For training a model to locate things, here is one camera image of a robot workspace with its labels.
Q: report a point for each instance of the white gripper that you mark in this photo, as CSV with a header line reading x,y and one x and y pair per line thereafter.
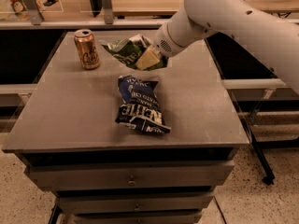
x,y
163,41

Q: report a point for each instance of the green jalapeno chip bag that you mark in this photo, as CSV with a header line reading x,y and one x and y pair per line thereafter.
x,y
129,50

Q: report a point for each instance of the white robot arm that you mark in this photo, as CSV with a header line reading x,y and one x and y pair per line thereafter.
x,y
273,41

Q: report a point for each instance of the blue kettle chip bag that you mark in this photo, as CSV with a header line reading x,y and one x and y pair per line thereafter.
x,y
140,109

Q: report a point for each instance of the orange soda can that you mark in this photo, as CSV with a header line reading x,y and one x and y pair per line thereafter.
x,y
85,44

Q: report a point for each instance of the small black object on counter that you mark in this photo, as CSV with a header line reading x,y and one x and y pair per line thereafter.
x,y
49,3

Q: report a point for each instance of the grey drawer cabinet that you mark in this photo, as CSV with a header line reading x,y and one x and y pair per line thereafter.
x,y
70,118

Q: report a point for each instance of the top grey drawer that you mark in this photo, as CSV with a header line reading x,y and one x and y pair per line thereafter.
x,y
130,176

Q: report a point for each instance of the grey drawer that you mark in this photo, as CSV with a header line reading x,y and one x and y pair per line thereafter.
x,y
135,203
169,217
130,176

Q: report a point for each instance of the middle grey drawer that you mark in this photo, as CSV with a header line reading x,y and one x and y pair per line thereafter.
x,y
135,203

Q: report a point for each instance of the bottom grey drawer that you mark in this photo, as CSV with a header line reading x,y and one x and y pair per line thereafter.
x,y
169,217

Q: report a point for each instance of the black metal floor stand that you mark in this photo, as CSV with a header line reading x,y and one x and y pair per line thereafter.
x,y
269,175

